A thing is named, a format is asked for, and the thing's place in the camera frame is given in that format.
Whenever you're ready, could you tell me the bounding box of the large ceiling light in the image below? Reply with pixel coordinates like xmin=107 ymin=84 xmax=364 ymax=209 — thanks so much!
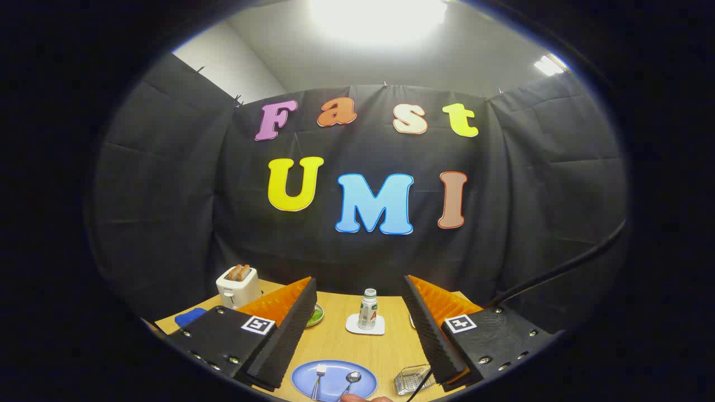
xmin=307 ymin=0 xmax=450 ymax=48

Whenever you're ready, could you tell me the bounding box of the spoon with blue checkered handle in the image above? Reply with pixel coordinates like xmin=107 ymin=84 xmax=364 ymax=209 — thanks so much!
xmin=338 ymin=371 xmax=362 ymax=401

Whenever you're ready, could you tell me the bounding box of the blue folded cloth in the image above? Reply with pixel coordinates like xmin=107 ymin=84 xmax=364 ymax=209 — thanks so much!
xmin=174 ymin=308 xmax=207 ymax=328

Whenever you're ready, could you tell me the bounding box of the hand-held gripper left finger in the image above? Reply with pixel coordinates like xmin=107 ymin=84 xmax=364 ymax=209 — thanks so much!
xmin=168 ymin=277 xmax=318 ymax=391

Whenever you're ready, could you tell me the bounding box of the white coaster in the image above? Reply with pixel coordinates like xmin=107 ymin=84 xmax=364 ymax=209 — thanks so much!
xmin=345 ymin=313 xmax=386 ymax=336

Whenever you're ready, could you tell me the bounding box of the fork with blue checkered handle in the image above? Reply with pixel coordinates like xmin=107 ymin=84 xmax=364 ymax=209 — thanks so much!
xmin=311 ymin=364 xmax=327 ymax=401

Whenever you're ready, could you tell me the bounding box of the metal wire cutlery basket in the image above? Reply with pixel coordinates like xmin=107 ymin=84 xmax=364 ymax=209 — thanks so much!
xmin=394 ymin=365 xmax=435 ymax=396

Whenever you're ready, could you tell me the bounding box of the blue round plate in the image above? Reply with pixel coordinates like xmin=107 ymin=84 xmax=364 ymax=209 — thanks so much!
xmin=291 ymin=360 xmax=378 ymax=402

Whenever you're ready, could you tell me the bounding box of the white bottle with green cap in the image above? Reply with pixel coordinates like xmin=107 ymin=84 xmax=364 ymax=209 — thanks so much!
xmin=358 ymin=289 xmax=379 ymax=331

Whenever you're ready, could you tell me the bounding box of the thick black cable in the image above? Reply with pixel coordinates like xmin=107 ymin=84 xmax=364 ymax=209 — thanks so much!
xmin=485 ymin=219 xmax=627 ymax=309

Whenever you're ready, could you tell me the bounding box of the white toaster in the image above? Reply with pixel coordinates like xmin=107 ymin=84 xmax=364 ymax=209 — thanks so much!
xmin=216 ymin=265 xmax=262 ymax=309

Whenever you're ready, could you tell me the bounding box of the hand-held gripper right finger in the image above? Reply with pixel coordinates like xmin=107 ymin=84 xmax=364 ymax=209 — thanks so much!
xmin=403 ymin=275 xmax=565 ymax=391

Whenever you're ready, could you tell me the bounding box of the small ceiling light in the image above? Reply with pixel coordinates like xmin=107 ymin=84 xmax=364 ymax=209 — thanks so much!
xmin=533 ymin=54 xmax=568 ymax=76

